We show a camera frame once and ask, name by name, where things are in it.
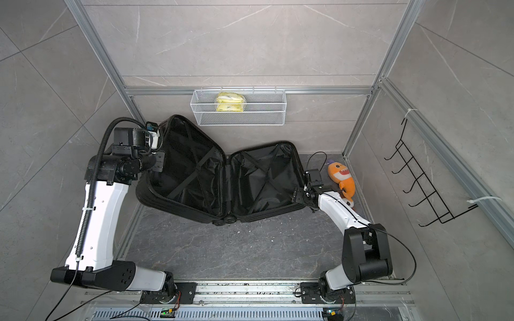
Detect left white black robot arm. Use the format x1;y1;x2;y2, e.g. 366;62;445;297
50;117;178;303

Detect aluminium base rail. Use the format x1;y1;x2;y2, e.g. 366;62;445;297
78;279;421;320

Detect white wire mesh basket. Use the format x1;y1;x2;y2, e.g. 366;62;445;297
190;90;287;127

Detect orange shark plush toy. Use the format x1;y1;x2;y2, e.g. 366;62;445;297
327;160;356;207

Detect yellow packet in basket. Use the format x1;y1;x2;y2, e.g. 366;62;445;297
216;92;246;112

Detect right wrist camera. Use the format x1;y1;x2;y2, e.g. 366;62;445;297
305;169;323;188

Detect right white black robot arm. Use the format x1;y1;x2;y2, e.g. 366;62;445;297
293;185;418;303

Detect black wire hook rack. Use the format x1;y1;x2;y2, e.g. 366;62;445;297
384;119;479;227

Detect black hard-shell suitcase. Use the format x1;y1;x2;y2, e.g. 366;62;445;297
136;114;305;226

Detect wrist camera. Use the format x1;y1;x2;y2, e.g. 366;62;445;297
305;169;323;188
145;122;163;152

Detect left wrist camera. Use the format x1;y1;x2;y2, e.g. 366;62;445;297
145;122;163;152

